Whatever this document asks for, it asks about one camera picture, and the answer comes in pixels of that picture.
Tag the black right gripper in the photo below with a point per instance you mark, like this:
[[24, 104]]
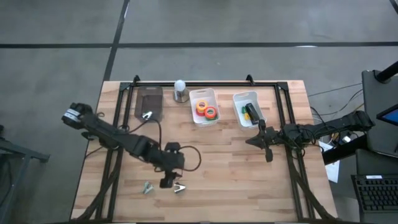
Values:
[[271, 138]]

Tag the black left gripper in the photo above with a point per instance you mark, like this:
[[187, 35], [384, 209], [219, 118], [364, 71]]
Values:
[[169, 161]]

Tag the yellow mini stapler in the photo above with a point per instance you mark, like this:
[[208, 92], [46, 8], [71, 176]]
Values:
[[246, 116]]

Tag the black stapler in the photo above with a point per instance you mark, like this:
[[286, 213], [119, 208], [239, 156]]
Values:
[[252, 113]]

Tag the green mini stapler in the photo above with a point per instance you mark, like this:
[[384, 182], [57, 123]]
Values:
[[243, 109]]

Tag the red tape roll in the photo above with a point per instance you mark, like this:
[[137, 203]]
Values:
[[198, 113]]

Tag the orange tape roll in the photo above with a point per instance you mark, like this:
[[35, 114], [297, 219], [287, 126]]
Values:
[[206, 111]]

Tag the yellow tape roll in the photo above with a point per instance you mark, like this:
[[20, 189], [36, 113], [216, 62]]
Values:
[[197, 105]]

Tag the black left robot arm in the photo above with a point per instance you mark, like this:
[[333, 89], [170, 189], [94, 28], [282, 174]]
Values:
[[105, 132]]

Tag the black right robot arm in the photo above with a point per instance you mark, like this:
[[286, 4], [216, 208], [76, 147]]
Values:
[[335, 124]]

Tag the white plastic bin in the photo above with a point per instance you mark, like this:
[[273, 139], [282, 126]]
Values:
[[211, 96], [241, 99]]

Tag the metal bulb stand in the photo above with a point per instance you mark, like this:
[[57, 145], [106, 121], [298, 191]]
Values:
[[181, 97]]

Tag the grey translucent plastic bin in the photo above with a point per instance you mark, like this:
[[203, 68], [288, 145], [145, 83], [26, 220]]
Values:
[[152, 99]]

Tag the white light bulb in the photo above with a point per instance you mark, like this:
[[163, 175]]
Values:
[[179, 84]]

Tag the white paper sheet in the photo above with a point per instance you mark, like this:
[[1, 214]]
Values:
[[332, 171]]

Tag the black desk beam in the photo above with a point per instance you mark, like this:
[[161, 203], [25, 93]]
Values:
[[345, 150]]

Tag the grey computer cart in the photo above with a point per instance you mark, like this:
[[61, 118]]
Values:
[[373, 102]]

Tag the black keyboard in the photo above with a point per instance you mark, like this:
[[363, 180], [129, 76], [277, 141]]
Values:
[[376, 194]]

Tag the black screen with blue display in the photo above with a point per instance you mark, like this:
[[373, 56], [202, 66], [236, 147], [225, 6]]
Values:
[[392, 116]]

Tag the black pole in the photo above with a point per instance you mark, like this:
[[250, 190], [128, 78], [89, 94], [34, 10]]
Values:
[[388, 71]]

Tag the grey metal stand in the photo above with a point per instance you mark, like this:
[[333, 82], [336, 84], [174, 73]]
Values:
[[21, 152]]

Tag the black aluminium table frame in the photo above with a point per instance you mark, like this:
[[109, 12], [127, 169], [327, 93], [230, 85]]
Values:
[[202, 84]]

